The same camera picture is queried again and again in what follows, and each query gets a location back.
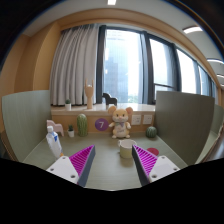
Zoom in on round green cactus ornament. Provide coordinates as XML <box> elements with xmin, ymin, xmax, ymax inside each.
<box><xmin>146</xmin><ymin>126</ymin><xmax>157</xmax><ymax>138</ymax></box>

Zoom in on red round coaster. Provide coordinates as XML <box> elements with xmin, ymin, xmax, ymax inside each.
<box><xmin>147</xmin><ymin>148</ymin><xmax>159</xmax><ymax>156</ymax></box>

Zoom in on black horse figurine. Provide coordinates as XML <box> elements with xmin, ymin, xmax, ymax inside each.
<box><xmin>102</xmin><ymin>93</ymin><xmax>117</xmax><ymax>106</ymax></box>

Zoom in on left white wall socket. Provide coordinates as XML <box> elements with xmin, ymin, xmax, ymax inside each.
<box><xmin>131</xmin><ymin>115</ymin><xmax>141</xmax><ymax>125</ymax></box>

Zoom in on beige plush mouse toy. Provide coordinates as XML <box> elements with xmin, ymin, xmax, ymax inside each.
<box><xmin>108</xmin><ymin>106</ymin><xmax>133</xmax><ymax>139</ymax></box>

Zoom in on small pink toy chair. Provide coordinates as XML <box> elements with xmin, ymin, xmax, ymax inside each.
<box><xmin>46</xmin><ymin>120</ymin><xmax>64</xmax><ymax>135</ymax></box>

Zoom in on small potted plant on sill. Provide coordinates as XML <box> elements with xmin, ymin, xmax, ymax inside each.
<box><xmin>65</xmin><ymin>99</ymin><xmax>71</xmax><ymax>111</ymax></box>

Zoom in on green partition panel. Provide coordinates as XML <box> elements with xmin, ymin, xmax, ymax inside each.
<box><xmin>2</xmin><ymin>90</ymin><xmax>51</xmax><ymax>162</ymax></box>
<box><xmin>154</xmin><ymin>91</ymin><xmax>214</xmax><ymax>165</ymax></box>

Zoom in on clear plastic water bottle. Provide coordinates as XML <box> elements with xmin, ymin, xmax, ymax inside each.
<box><xmin>46</xmin><ymin>126</ymin><xmax>63</xmax><ymax>159</ymax></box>

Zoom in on white wall socket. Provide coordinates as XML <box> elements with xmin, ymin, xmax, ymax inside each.
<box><xmin>143</xmin><ymin>115</ymin><xmax>152</xmax><ymax>124</ymax></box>
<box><xmin>131</xmin><ymin>115</ymin><xmax>141</xmax><ymax>125</ymax></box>

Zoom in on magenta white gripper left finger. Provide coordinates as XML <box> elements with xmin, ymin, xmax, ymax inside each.
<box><xmin>47</xmin><ymin>145</ymin><xmax>95</xmax><ymax>187</ymax></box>

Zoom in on purple number seven sticker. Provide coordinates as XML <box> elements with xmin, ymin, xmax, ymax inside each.
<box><xmin>95</xmin><ymin>118</ymin><xmax>109</xmax><ymax>131</ymax></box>

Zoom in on tall green cactus ornament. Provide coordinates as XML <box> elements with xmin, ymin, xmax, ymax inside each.
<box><xmin>77</xmin><ymin>114</ymin><xmax>88</xmax><ymax>137</ymax></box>

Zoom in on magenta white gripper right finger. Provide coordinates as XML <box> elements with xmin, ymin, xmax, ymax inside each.
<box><xmin>132</xmin><ymin>145</ymin><xmax>180</xmax><ymax>186</ymax></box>

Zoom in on right green partition panel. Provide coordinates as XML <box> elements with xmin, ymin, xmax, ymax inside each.
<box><xmin>154</xmin><ymin>91</ymin><xmax>214</xmax><ymax>165</ymax></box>

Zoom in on white paper cup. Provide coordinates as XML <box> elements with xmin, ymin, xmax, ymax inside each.
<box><xmin>118</xmin><ymin>139</ymin><xmax>136</xmax><ymax>159</ymax></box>

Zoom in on small potted plant on table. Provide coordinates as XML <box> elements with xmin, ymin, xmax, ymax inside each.
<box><xmin>67</xmin><ymin>125</ymin><xmax>74</xmax><ymax>138</ymax></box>

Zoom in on white grey curtain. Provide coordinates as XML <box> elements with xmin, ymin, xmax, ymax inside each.
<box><xmin>49</xmin><ymin>24</ymin><xmax>99</xmax><ymax>106</ymax></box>

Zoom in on wooden hand sculpture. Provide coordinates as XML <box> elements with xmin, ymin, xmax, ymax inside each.
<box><xmin>84</xmin><ymin>83</ymin><xmax>94</xmax><ymax>109</ymax></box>

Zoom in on right white wall socket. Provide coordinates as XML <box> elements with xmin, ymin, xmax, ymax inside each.
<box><xmin>143</xmin><ymin>115</ymin><xmax>152</xmax><ymax>124</ymax></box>

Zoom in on left green partition panel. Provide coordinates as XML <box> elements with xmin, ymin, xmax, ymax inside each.
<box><xmin>2</xmin><ymin>90</ymin><xmax>51</xmax><ymax>162</ymax></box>

